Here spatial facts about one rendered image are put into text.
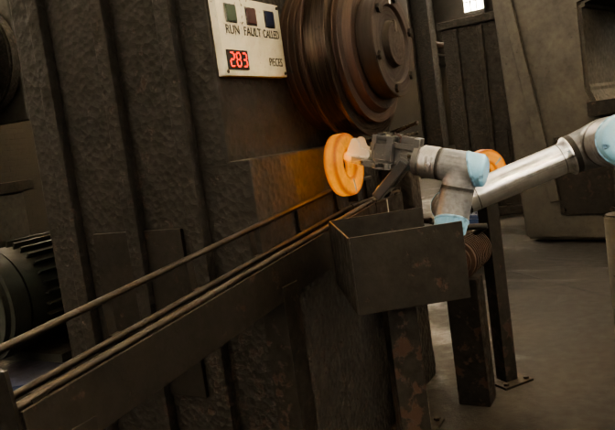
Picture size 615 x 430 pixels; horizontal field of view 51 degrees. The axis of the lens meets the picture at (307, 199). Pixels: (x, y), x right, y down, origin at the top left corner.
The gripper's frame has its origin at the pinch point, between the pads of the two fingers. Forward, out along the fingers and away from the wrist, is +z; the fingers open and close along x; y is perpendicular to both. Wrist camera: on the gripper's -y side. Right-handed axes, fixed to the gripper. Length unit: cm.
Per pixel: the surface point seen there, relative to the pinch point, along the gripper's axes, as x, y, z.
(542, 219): -293, -76, -9
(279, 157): 15.3, 0.2, 9.3
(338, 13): -3.4, 34.4, 6.4
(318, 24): 0.7, 31.4, 9.6
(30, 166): -366, -146, 592
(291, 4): -6.6, 36.3, 21.8
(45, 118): 30, 3, 72
